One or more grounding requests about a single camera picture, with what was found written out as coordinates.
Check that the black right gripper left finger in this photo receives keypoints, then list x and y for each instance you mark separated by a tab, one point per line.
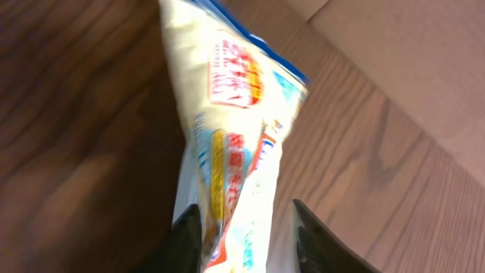
180	250

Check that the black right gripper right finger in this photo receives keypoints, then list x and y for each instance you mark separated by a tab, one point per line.
318	250

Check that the yellow snack bag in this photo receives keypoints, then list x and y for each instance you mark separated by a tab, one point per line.
237	100

